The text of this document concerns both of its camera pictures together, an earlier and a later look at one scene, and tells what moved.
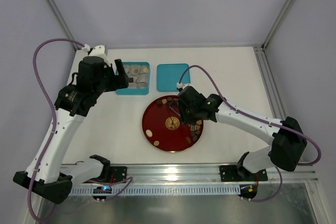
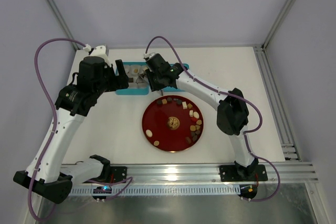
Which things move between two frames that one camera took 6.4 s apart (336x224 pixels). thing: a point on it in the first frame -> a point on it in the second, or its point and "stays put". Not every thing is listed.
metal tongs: x=193 y=127 -> x=142 y=75
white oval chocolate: x=148 y=132 stays put
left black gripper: x=119 y=77 stays put
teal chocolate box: x=138 y=73 stays put
